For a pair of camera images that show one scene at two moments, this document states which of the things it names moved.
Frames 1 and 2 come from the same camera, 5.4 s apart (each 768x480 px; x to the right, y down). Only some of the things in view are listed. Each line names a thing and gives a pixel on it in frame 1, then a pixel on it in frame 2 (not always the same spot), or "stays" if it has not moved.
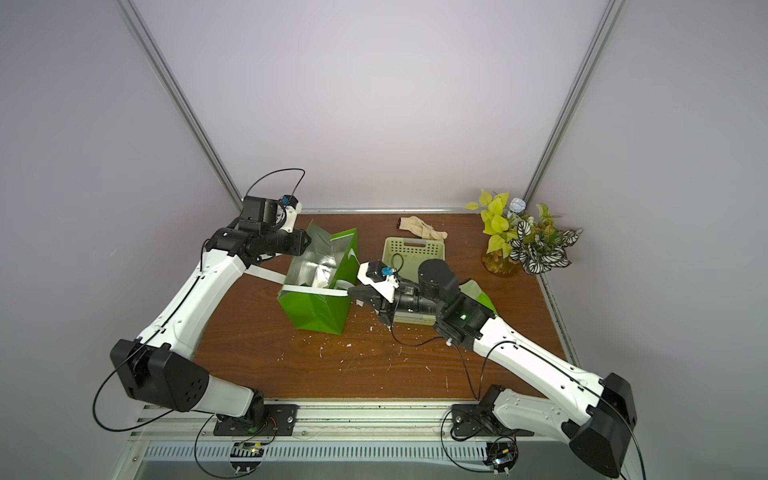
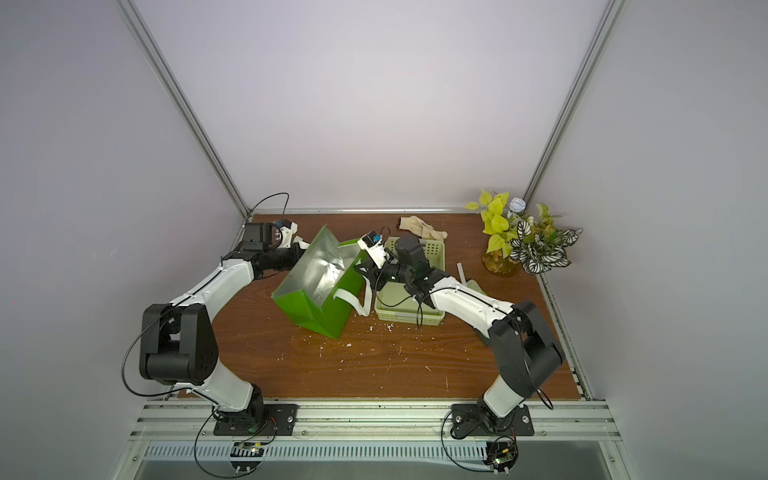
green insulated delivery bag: (321, 270) stays
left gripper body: (281, 242) -> (283, 259)
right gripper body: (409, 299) -> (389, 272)
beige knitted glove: (420, 228) stays
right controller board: (501, 455) stays
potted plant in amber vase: (521, 243) stays
